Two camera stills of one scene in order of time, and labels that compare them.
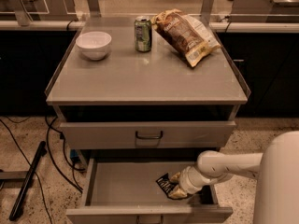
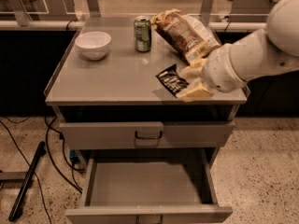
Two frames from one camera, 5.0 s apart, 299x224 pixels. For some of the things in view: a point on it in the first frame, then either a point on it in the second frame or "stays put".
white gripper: x=187 y=180 to x=220 y=69
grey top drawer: x=147 y=133 stays put
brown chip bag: x=186 y=34 stays put
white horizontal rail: x=116 y=25 stays put
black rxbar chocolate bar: x=165 y=183 to x=172 y=81
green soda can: x=143 y=34 stays put
